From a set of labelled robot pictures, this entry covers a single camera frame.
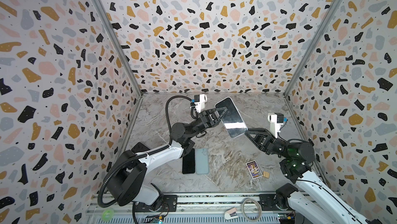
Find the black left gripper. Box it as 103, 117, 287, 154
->
187, 110, 226, 142

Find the small phone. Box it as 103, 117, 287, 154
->
215, 97, 248, 138

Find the pale green phone case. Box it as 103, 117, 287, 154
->
195, 149, 209, 175

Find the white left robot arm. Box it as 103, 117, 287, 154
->
105, 107, 227, 210

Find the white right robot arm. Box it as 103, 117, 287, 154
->
245, 128, 380, 224

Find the black phone on table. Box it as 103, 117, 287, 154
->
131, 142, 151, 153

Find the purple playing card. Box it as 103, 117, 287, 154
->
246, 161, 263, 179

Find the small wooden block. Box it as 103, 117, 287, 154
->
263, 171, 270, 178

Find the white pink stapler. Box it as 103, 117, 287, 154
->
224, 207, 238, 220

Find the green tape roll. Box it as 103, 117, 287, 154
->
101, 208, 114, 222

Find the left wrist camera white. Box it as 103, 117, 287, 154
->
190, 94, 207, 113

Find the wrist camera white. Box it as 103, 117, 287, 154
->
190, 94, 207, 113
268, 113, 287, 138

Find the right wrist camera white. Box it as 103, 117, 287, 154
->
268, 113, 287, 138

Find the black corrugated cable conduit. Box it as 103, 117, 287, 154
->
97, 95, 194, 208

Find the coiled grey cable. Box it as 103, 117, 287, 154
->
241, 197, 263, 223

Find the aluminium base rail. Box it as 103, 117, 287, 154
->
85, 191, 351, 224

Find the aluminium corner post left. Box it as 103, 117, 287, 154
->
92, 0, 143, 99

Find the aluminium corner post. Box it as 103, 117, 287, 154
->
92, 0, 143, 99
283, 0, 343, 98

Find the aluminium corner post right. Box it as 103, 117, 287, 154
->
283, 0, 343, 98

